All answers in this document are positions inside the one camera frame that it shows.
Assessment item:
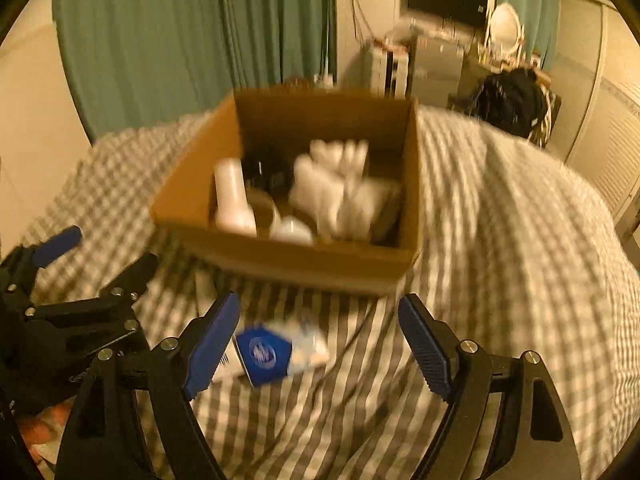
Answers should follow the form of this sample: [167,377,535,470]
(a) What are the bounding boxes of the white cylindrical bottle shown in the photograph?
[214,158,257,236]

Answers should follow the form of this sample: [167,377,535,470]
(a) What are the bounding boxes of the blue wet wipes pack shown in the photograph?
[234,318,330,388]

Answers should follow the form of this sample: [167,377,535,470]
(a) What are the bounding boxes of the white tape roll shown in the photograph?
[246,186,281,237]

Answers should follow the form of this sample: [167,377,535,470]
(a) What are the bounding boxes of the silver grey mouse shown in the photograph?
[270,216,314,245]

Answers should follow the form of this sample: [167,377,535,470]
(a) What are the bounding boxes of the white work gloves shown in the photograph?
[288,139,402,244]

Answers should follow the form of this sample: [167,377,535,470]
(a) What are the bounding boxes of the grey checkered bed cover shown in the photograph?
[24,108,639,479]

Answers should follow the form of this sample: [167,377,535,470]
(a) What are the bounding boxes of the brown cardboard box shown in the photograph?
[151,88,421,295]

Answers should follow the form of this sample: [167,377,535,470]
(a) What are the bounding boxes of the large green curtain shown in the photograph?
[52,0,336,140]

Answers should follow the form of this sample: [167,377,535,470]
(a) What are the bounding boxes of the black clothes pile on chair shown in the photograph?
[469,68,548,139]

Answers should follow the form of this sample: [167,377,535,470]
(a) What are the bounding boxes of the white suitcase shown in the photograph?
[363,46,409,99]

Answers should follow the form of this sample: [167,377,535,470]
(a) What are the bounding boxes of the white louvered wardrobe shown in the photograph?
[547,0,639,219]

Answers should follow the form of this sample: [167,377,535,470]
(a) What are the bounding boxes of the silver mini fridge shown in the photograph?
[410,36,469,108]

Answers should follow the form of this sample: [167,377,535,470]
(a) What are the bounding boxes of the white oval vanity mirror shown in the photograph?
[488,2,525,64]

